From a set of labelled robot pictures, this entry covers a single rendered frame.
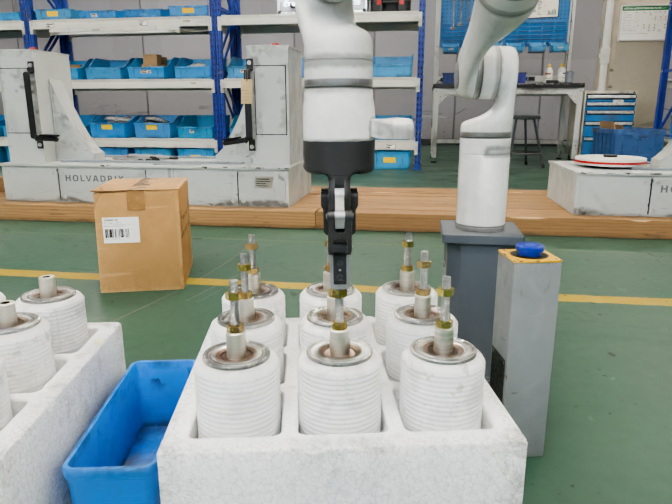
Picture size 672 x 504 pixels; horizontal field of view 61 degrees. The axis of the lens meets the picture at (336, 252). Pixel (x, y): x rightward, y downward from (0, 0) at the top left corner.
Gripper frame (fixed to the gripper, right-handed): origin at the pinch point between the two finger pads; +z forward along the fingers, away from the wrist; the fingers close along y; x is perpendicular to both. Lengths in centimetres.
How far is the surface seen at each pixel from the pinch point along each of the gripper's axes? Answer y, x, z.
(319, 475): 8.0, -2.3, 20.2
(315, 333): -7.7, -3.1, 10.5
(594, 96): -498, 243, -28
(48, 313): -16.5, -41.5, 10.7
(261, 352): 0.6, -8.9, 9.5
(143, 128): -494, -181, -3
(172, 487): 8.9, -17.6, 20.9
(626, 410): -32, 51, 35
